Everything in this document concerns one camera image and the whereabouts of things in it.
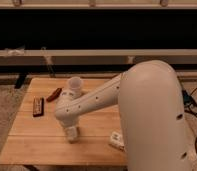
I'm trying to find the red chili pepper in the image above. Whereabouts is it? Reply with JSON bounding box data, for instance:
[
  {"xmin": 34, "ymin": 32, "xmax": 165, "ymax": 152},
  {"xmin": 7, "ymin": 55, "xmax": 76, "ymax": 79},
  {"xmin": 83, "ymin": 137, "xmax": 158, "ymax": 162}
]
[{"xmin": 46, "ymin": 88, "xmax": 62, "ymax": 102}]

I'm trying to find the black power adapter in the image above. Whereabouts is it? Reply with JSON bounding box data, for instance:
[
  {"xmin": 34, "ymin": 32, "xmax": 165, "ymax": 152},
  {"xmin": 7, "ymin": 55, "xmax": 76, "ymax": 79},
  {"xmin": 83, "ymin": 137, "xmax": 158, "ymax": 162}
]
[{"xmin": 182, "ymin": 90, "xmax": 192, "ymax": 106}]

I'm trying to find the dark chocolate bar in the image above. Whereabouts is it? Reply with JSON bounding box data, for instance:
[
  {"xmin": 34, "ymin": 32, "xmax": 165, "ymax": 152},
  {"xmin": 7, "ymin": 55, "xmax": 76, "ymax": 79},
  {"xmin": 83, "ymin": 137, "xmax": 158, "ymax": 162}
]
[{"xmin": 33, "ymin": 98, "xmax": 44, "ymax": 117}]

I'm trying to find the wooden table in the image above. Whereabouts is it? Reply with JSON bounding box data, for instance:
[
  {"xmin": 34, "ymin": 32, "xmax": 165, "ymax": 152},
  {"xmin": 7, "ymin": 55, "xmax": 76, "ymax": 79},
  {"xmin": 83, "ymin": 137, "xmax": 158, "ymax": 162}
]
[{"xmin": 0, "ymin": 78, "xmax": 126, "ymax": 166}]

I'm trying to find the clear plastic cup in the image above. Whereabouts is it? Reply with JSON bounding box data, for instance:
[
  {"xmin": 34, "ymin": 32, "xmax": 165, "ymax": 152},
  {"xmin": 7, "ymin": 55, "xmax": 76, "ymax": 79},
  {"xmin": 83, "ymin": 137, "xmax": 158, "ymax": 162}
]
[{"xmin": 67, "ymin": 77, "xmax": 83, "ymax": 98}]

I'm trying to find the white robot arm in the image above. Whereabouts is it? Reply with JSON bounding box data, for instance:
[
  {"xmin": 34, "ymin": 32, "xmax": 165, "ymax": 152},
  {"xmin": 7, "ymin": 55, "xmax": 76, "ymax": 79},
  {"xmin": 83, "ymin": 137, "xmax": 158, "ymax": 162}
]
[{"xmin": 55, "ymin": 60, "xmax": 191, "ymax": 171}]

